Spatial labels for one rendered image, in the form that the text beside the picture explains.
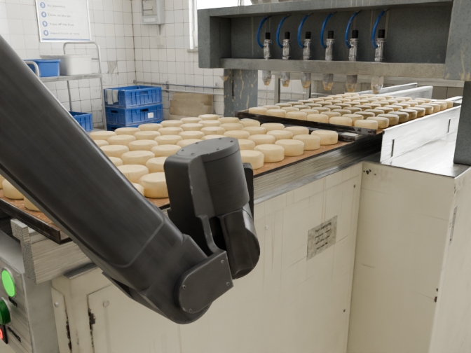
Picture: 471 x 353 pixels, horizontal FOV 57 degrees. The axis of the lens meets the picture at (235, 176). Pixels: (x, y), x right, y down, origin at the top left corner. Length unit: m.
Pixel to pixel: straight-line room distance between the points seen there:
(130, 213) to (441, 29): 0.81
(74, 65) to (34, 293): 4.34
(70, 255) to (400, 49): 0.80
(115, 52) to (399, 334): 5.34
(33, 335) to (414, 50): 0.87
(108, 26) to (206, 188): 5.63
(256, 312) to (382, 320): 0.41
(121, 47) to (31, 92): 5.79
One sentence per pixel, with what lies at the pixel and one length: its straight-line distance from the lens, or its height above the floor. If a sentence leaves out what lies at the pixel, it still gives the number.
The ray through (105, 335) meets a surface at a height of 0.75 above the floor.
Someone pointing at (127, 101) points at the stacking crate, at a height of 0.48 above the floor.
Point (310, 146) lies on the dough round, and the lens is 0.79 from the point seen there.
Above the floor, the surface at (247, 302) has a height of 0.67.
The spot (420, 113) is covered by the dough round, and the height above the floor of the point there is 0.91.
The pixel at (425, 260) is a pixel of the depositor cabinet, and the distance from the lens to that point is 1.02.
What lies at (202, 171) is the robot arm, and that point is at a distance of 0.37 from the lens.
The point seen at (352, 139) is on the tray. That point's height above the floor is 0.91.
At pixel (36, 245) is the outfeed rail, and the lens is 0.50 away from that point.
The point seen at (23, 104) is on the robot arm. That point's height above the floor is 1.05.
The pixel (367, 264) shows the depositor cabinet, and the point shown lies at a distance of 1.08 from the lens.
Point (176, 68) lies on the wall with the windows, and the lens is 5.66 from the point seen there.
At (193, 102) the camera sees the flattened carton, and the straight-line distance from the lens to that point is 5.33.
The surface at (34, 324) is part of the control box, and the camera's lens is 0.59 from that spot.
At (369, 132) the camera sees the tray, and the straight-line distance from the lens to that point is 0.97.
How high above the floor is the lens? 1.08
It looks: 17 degrees down
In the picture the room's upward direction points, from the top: straight up
